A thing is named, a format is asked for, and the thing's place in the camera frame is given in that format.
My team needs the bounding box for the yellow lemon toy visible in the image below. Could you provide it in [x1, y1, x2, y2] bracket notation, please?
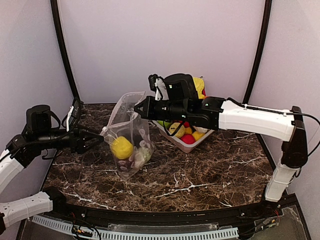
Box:
[110, 136, 134, 160]

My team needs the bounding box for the clear dotted zip top bag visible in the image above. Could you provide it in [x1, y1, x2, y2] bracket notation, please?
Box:
[100, 91, 155, 180]

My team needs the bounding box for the dark red cabbage toy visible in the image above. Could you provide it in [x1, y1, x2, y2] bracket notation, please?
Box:
[118, 157, 141, 173]

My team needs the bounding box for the white cauliflower toy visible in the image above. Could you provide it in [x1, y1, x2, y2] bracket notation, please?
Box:
[134, 147, 153, 168]

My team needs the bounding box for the dark purple eggplant toy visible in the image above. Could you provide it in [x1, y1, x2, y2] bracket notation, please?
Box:
[132, 128, 146, 148]

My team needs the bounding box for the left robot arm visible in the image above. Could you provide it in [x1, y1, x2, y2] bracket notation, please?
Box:
[0, 101, 104, 232]

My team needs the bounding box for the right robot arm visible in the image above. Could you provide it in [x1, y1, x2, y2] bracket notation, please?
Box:
[134, 73, 313, 203]

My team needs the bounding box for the pink plastic food tray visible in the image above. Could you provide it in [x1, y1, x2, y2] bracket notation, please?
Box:
[153, 121, 214, 154]

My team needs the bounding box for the green chayote toy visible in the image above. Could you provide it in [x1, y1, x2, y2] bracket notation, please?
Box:
[157, 120, 172, 129]

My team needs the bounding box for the pale yellow cabbage toy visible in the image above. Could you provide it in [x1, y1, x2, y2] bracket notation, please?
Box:
[168, 122, 186, 138]

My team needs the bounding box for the red apple toy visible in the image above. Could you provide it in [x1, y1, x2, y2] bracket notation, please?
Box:
[183, 122, 191, 128]

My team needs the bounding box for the small red fruit toy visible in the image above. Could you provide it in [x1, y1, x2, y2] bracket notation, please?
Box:
[180, 134, 195, 145]

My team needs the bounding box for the napa cabbage toy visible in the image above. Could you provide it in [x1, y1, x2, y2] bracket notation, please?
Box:
[192, 77, 206, 99]

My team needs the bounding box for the small yellow fruit toy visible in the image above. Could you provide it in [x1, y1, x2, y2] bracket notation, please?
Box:
[191, 131, 205, 143]

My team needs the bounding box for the white garlic toy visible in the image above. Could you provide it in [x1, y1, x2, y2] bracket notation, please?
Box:
[194, 127, 208, 134]

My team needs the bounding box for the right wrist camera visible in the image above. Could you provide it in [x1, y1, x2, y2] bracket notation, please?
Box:
[148, 74, 169, 101]

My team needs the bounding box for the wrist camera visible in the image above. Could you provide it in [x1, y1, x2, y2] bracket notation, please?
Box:
[65, 97, 82, 132]
[148, 74, 169, 101]

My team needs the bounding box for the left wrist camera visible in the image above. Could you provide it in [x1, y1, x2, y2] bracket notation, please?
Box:
[65, 97, 82, 132]

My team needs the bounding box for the white slotted cable duct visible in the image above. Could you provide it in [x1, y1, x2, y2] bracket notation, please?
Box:
[32, 215, 240, 240]

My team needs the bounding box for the left black frame post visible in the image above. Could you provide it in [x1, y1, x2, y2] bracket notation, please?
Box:
[50, 0, 80, 99]

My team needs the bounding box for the black frame post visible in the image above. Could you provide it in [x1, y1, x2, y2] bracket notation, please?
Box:
[242, 0, 273, 104]
[50, 0, 80, 99]

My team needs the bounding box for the black curved front rail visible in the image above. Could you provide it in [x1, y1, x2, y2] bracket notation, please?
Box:
[44, 200, 282, 227]

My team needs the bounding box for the right black frame post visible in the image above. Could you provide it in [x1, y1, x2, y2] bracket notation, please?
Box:
[242, 0, 273, 104]

